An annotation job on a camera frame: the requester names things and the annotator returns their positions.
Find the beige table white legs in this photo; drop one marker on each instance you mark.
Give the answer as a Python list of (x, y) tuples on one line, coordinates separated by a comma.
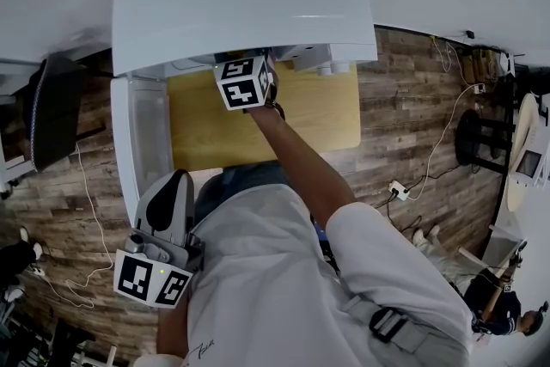
[(498, 247)]

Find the white router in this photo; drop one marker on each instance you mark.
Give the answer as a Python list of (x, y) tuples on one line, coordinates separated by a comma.
[(509, 63)]

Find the person's left forearm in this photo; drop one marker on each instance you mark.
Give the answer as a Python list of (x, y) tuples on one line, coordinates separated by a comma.
[(172, 331)]

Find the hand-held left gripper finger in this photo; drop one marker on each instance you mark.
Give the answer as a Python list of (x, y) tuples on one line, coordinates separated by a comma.
[(185, 210), (154, 210)]

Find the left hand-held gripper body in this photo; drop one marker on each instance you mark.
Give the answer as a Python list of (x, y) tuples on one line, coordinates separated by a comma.
[(150, 275)]

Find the round beige table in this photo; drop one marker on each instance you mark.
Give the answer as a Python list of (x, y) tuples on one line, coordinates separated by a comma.
[(526, 120)]

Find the white power strip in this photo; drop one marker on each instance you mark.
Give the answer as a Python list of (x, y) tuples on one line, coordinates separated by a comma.
[(38, 271), (399, 190)]

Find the person's white shirt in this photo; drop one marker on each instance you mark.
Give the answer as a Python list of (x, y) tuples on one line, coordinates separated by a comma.
[(275, 279)]

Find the light wooden table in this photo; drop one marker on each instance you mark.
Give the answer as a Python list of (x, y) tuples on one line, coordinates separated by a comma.
[(206, 133)]

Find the black device with screen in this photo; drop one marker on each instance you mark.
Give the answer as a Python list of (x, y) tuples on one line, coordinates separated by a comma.
[(324, 240)]

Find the person's right forearm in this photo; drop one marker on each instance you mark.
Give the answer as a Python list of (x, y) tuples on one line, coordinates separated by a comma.
[(305, 167)]

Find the black round stool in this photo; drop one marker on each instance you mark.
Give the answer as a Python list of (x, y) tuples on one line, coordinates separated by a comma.
[(468, 142)]

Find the brown cardboard box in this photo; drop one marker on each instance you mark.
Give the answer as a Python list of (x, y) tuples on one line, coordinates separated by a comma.
[(479, 66)]

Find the person's grey jeans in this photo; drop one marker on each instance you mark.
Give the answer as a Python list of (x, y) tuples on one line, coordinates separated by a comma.
[(240, 185)]

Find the dark grey chair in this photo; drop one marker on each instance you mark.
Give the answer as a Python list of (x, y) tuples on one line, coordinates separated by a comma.
[(56, 111)]

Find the black wall plug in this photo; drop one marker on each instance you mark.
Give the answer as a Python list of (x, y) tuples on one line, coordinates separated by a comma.
[(470, 34)]

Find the white device with dark screen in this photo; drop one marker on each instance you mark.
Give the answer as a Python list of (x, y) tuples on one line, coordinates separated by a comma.
[(530, 165)]

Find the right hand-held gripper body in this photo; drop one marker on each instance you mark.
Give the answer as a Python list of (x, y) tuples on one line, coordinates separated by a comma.
[(240, 86)]

